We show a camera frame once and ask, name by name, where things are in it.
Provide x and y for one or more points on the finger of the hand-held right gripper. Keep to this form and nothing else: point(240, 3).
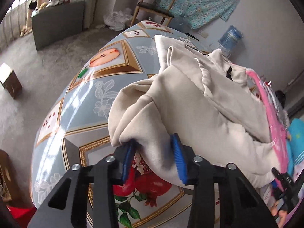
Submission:
point(275, 174)

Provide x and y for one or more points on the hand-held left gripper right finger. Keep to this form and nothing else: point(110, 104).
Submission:
point(180, 161)

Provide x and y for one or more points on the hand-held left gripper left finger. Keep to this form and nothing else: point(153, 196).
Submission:
point(128, 161)

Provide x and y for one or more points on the cream hoodie with black stripes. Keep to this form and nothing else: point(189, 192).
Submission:
point(190, 104)

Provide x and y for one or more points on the person's right hand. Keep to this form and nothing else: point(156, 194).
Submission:
point(280, 210)

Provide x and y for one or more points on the pink floral blanket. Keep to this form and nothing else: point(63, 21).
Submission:
point(280, 147)

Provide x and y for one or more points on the light blue printed cloth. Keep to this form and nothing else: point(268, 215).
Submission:
point(296, 142)

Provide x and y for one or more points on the grey patterned cloth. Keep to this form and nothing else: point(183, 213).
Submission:
point(283, 116)

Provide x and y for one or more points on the printed blue tablecloth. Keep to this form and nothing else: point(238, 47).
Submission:
point(71, 123)

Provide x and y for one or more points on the black round object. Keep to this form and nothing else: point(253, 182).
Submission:
point(281, 97)

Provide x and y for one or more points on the brown wooden furniture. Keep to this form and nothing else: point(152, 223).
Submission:
point(10, 178)

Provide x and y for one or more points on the red cloth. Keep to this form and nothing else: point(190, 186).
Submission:
point(22, 217)

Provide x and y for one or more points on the blue water jug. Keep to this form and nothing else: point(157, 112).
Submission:
point(230, 38)

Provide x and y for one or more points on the brown box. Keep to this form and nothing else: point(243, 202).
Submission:
point(10, 80)

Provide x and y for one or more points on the white plastic bag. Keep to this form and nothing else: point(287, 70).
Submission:
point(117, 19)

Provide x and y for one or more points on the grey cabinet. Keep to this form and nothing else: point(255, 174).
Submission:
point(57, 23)

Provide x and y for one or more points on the wooden chair with dark seat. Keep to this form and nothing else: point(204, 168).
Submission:
point(152, 6)

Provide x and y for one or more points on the grey curtain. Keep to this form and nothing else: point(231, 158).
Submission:
point(93, 2)

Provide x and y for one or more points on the metal window railing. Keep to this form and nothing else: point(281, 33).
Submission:
point(14, 21)

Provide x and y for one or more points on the wall socket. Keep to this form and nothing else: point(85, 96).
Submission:
point(204, 33)

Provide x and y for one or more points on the teal floral wall cloth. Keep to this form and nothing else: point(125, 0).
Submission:
point(201, 0)

